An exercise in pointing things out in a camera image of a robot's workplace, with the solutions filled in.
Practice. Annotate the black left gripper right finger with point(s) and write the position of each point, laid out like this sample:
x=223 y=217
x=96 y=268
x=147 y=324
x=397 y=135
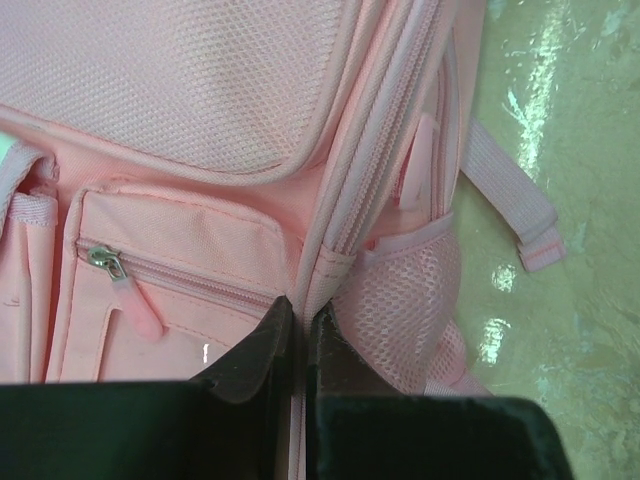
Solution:
x=359 y=427

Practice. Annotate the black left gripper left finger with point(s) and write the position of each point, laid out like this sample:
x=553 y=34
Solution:
x=229 y=421

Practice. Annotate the pink student backpack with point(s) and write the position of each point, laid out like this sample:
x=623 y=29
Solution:
x=171 y=168

